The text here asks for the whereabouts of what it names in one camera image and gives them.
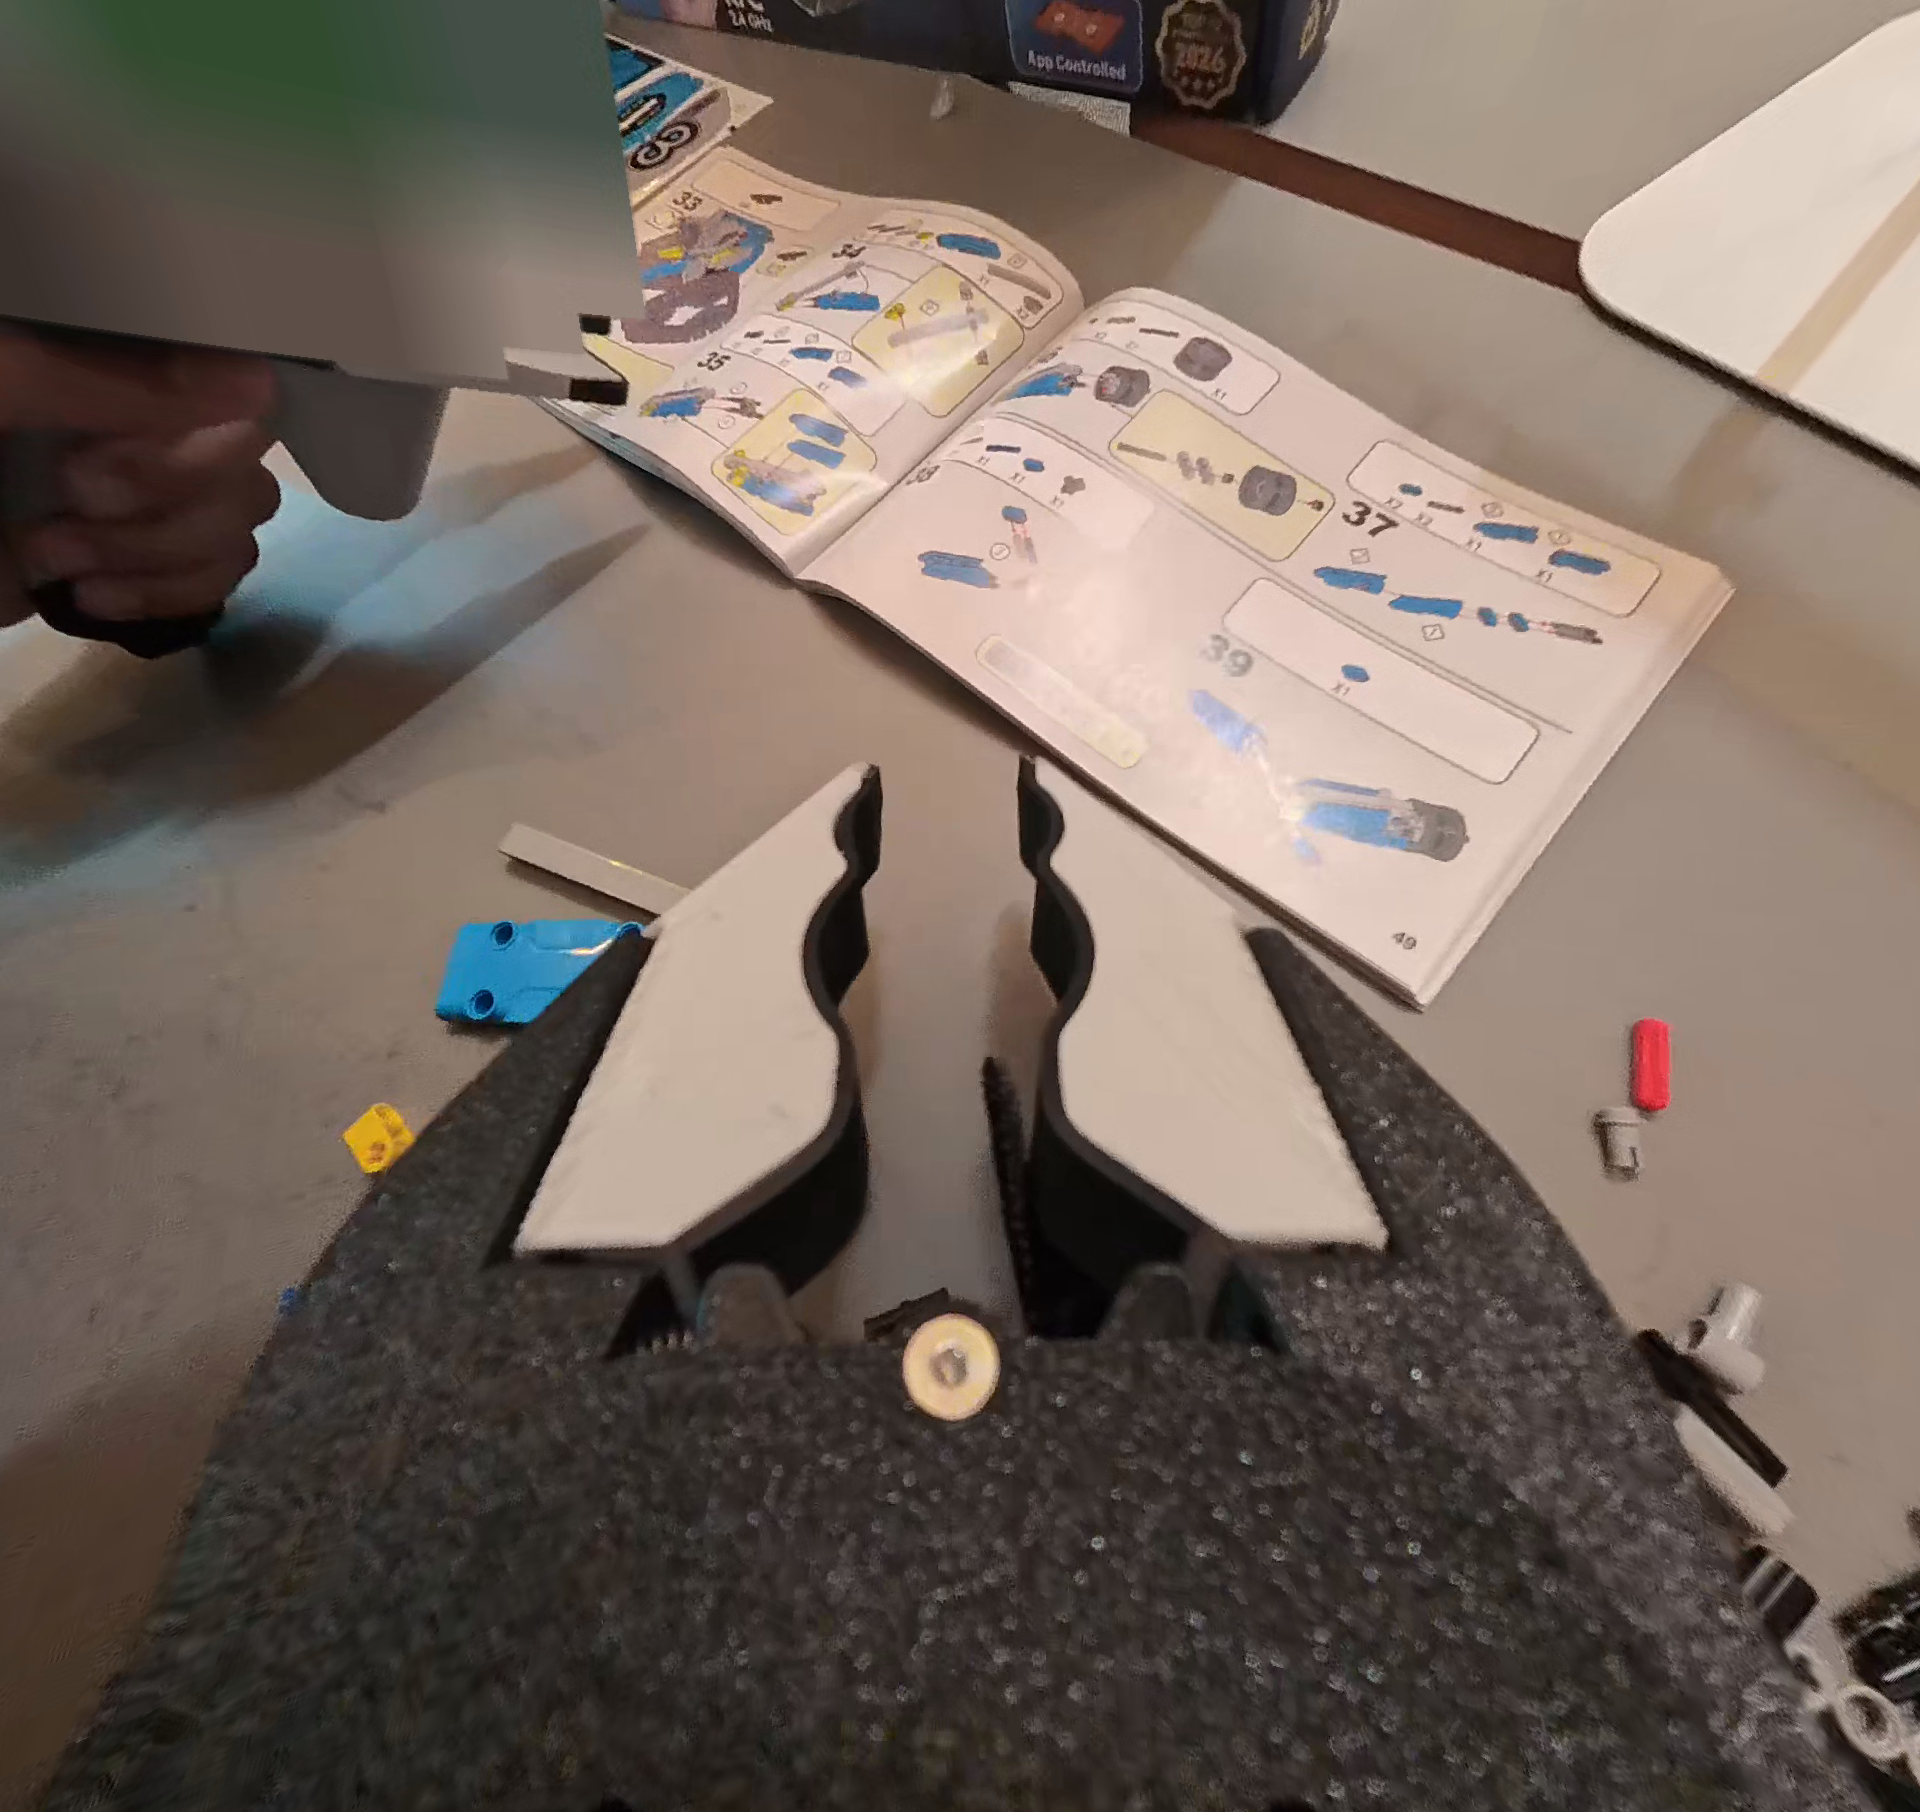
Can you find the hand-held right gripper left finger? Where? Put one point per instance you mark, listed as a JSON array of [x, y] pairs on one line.
[[676, 1090]]

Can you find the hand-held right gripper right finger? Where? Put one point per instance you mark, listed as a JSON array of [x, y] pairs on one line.
[[1216, 1090]]

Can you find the blue block piece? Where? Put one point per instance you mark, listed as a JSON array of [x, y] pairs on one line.
[[510, 965]]

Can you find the grey beam piece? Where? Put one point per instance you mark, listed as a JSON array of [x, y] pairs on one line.
[[584, 866]]

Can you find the pile of building block pieces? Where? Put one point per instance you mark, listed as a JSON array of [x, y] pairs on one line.
[[1724, 1348]]

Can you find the grey desk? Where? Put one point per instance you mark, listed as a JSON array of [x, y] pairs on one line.
[[450, 732]]

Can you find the person's left hand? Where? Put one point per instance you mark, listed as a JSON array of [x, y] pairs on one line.
[[134, 491]]

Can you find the blue white printed sheet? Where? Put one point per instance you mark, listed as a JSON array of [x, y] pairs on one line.
[[676, 116]]

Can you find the small yellow connector piece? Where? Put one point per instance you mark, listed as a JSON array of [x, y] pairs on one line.
[[377, 1135]]

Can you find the black pin piece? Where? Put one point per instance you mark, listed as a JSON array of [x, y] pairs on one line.
[[907, 1316]]

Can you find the grey pin piece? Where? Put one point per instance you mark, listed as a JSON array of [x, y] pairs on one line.
[[1620, 1140]]

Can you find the red pin piece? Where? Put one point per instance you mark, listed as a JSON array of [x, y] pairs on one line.
[[1649, 1064]]

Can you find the instruction booklet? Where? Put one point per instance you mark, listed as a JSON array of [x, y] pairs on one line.
[[1199, 611]]

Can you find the white laptop stand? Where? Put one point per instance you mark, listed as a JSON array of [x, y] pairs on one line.
[[1769, 236]]

